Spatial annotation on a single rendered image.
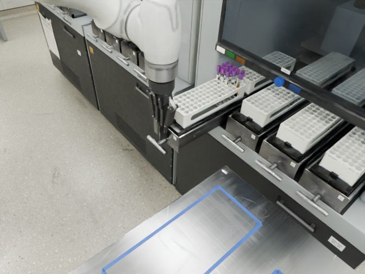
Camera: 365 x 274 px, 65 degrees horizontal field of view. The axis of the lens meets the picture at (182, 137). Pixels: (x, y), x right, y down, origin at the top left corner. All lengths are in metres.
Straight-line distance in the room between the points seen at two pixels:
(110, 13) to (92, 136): 1.45
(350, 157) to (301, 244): 0.31
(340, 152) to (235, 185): 0.32
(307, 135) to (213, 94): 0.33
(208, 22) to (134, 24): 0.39
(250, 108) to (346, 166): 0.33
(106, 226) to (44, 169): 0.60
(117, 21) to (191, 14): 0.42
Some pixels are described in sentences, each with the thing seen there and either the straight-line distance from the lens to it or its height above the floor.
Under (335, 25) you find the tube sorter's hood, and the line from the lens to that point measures 0.81.
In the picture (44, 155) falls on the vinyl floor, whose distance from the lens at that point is 2.12.
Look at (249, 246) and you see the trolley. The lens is 0.70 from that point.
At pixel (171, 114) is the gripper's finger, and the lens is 0.84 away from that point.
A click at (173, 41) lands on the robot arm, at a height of 1.12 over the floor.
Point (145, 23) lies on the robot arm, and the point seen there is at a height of 1.16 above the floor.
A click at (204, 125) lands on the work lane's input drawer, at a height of 0.80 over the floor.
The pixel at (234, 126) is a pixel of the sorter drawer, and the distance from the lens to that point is 1.01.
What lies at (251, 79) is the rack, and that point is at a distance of 1.12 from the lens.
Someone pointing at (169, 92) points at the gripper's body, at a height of 0.97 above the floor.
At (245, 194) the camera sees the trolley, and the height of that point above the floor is 0.82.
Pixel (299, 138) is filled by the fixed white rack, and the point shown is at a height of 0.86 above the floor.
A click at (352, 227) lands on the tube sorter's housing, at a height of 0.72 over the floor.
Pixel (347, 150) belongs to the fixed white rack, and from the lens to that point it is 0.93.
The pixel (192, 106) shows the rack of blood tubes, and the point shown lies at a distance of 0.95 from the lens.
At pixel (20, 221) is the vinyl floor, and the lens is 1.84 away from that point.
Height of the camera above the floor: 1.43
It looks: 43 degrees down
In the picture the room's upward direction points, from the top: 3 degrees clockwise
